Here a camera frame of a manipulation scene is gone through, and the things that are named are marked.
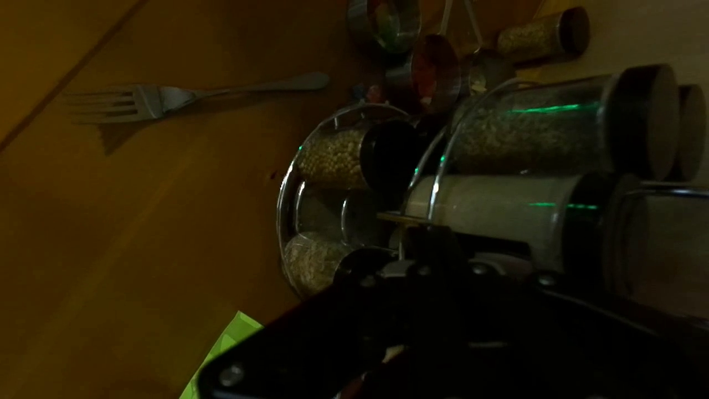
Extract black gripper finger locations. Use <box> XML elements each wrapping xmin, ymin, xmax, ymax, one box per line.
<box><xmin>379</xmin><ymin>210</ymin><xmax>460</xmax><ymax>280</ymax></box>

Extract white salt spice jar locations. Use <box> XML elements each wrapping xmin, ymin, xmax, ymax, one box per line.
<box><xmin>403</xmin><ymin>172</ymin><xmax>648</xmax><ymax>281</ymax></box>

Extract chrome seasoning rack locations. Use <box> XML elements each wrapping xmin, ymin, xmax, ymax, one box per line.
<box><xmin>278</xmin><ymin>80</ymin><xmax>686</xmax><ymax>293</ymax></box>

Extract lower herb spice jar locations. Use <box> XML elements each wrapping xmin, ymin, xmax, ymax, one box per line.
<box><xmin>297</xmin><ymin>120</ymin><xmax>425</xmax><ymax>197</ymax></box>

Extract bottom herb spice jar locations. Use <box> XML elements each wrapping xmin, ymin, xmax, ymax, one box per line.
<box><xmin>281</xmin><ymin>230</ymin><xmax>387</xmax><ymax>298</ymax></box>

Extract metal cup red contents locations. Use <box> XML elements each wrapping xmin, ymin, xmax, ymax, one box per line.
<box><xmin>387</xmin><ymin>36</ymin><xmax>464</xmax><ymax>115</ymax></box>

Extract small metal cup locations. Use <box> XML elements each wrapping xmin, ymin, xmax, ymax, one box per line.
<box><xmin>464</xmin><ymin>52</ymin><xmax>517</xmax><ymax>95</ymax></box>

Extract metal cup green rim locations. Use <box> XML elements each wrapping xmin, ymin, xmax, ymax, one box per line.
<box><xmin>347</xmin><ymin>0</ymin><xmax>421</xmax><ymax>56</ymax></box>

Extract green herb spice jar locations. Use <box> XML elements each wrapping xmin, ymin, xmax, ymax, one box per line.
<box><xmin>452</xmin><ymin>64</ymin><xmax>680</xmax><ymax>179</ymax></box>

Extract lying spice jar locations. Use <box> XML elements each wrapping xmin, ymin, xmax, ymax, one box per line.
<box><xmin>495</xmin><ymin>7</ymin><xmax>592</xmax><ymax>64</ymax></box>

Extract silver fork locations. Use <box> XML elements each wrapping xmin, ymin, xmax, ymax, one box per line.
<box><xmin>68</xmin><ymin>70</ymin><xmax>331</xmax><ymax>124</ymax></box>

